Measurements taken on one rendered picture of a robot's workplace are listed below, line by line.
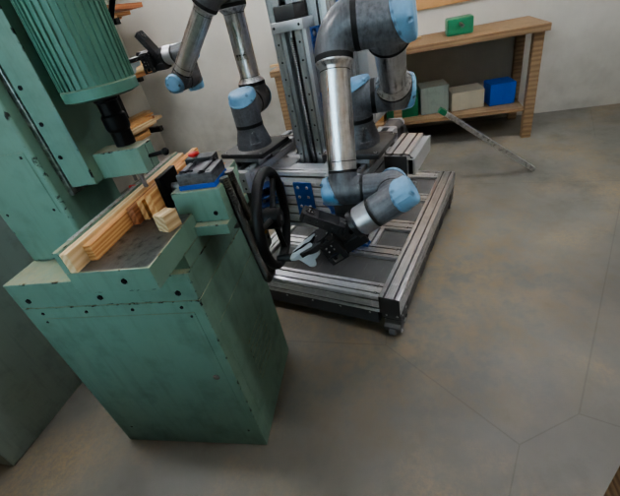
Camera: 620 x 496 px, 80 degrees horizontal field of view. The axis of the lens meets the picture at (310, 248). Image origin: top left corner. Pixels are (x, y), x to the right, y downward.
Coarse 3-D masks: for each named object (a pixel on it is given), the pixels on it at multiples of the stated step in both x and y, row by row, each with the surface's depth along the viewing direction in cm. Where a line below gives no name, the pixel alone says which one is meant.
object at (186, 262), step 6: (198, 240) 98; (204, 240) 101; (192, 246) 94; (198, 246) 97; (186, 252) 92; (192, 252) 94; (198, 252) 97; (186, 258) 91; (192, 258) 94; (180, 264) 92; (186, 264) 92; (192, 264) 94
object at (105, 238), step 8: (184, 160) 123; (152, 184) 108; (120, 216) 93; (128, 216) 95; (112, 224) 89; (120, 224) 92; (128, 224) 94; (104, 232) 86; (112, 232) 89; (120, 232) 92; (96, 240) 84; (104, 240) 86; (112, 240) 89; (88, 248) 82; (96, 248) 84; (104, 248) 86; (96, 256) 84
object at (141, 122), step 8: (120, 8) 331; (128, 8) 340; (136, 8) 359; (120, 16) 364; (136, 72) 343; (144, 72) 362; (120, 104) 390; (144, 112) 406; (152, 112) 399; (136, 120) 375; (144, 120) 368; (152, 120) 373; (136, 128) 352; (144, 128) 361; (152, 128) 396; (160, 128) 396; (136, 136) 357; (144, 136) 359
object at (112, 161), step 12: (132, 144) 98; (144, 144) 97; (96, 156) 97; (108, 156) 96; (120, 156) 96; (132, 156) 96; (144, 156) 96; (156, 156) 102; (108, 168) 99; (120, 168) 98; (132, 168) 98; (144, 168) 97
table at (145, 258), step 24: (192, 216) 96; (120, 240) 90; (144, 240) 88; (168, 240) 85; (192, 240) 95; (96, 264) 82; (120, 264) 80; (144, 264) 79; (168, 264) 84; (96, 288) 83; (120, 288) 82; (144, 288) 81
